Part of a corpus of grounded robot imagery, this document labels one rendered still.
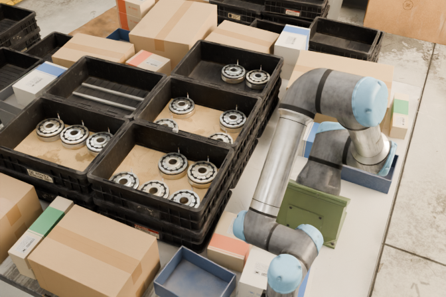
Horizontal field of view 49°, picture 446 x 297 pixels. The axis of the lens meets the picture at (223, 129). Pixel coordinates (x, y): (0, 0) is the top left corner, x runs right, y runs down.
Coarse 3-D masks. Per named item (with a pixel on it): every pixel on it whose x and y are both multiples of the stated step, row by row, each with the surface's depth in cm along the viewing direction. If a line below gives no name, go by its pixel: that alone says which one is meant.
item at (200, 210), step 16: (128, 128) 170; (160, 128) 171; (112, 144) 164; (208, 144) 165; (224, 160) 159; (96, 176) 153; (128, 192) 150; (144, 192) 148; (208, 192) 148; (176, 208) 145; (192, 208) 144
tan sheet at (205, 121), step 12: (168, 108) 195; (204, 108) 195; (156, 120) 189; (180, 120) 189; (192, 120) 189; (204, 120) 189; (216, 120) 189; (192, 132) 184; (204, 132) 184; (216, 132) 184
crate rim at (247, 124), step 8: (168, 80) 192; (184, 80) 192; (160, 88) 188; (216, 88) 188; (224, 88) 188; (152, 96) 184; (248, 96) 185; (256, 96) 185; (144, 104) 181; (256, 104) 181; (256, 112) 180; (136, 120) 174; (144, 120) 174; (248, 120) 174; (168, 128) 171; (248, 128) 174; (192, 136) 168; (200, 136) 168; (240, 136) 168; (224, 144) 165; (232, 144) 165
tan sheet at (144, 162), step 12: (132, 156) 174; (144, 156) 174; (156, 156) 174; (120, 168) 170; (132, 168) 170; (144, 168) 170; (156, 168) 170; (144, 180) 165; (168, 180) 165; (180, 180) 165; (204, 192) 162
